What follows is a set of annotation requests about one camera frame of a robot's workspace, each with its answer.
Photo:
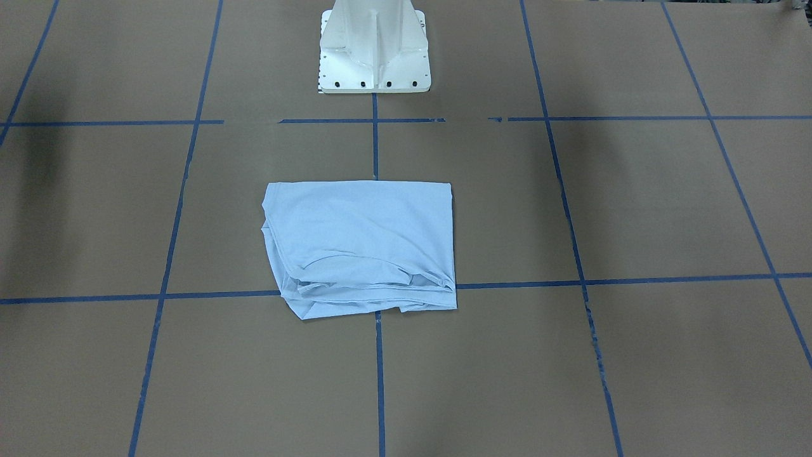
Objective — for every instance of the light blue t-shirt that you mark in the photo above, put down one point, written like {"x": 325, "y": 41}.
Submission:
{"x": 360, "y": 246}

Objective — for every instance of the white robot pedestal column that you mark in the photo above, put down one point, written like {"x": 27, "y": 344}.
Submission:
{"x": 373, "y": 47}

